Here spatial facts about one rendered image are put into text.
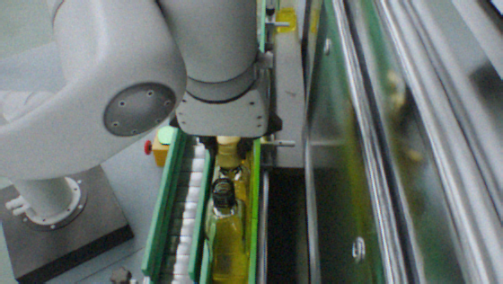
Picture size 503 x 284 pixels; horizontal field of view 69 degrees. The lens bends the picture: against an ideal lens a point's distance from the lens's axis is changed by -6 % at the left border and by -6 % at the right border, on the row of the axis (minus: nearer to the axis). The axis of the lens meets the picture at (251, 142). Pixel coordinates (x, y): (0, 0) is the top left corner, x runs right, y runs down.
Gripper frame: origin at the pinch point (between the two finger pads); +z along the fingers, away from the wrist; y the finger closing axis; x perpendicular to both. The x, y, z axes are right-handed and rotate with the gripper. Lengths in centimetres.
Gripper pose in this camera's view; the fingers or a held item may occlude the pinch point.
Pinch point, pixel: (228, 142)
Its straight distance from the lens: 50.5
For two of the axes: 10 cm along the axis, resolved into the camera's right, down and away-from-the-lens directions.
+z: 0.1, 4.6, 8.9
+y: -10.0, -0.4, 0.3
